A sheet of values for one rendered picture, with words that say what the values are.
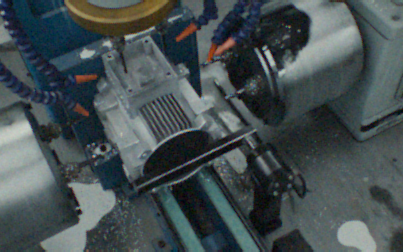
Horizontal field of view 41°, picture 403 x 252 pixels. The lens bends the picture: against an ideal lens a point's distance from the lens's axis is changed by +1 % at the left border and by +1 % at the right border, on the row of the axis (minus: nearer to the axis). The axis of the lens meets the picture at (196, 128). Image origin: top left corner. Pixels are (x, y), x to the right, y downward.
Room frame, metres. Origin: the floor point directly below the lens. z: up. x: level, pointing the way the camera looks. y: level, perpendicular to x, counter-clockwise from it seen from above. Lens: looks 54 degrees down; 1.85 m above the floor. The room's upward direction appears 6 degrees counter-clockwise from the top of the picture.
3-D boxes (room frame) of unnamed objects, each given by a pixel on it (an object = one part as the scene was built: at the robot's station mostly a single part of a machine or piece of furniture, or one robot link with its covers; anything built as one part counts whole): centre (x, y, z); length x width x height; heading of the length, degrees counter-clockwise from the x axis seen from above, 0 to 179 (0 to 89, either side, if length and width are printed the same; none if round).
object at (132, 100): (0.67, 0.09, 1.11); 0.12 x 0.11 x 0.07; 23
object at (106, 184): (0.66, 0.21, 0.86); 0.07 x 0.06 x 0.12; 113
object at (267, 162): (0.68, -0.09, 0.92); 0.45 x 0.13 x 0.24; 23
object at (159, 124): (0.64, 0.08, 1.01); 0.20 x 0.19 x 0.19; 23
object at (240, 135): (0.54, 0.01, 1.01); 0.26 x 0.04 x 0.03; 113
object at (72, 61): (0.78, 0.14, 0.97); 0.30 x 0.11 x 0.34; 113
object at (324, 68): (0.77, -0.23, 1.04); 0.41 x 0.25 x 0.25; 113
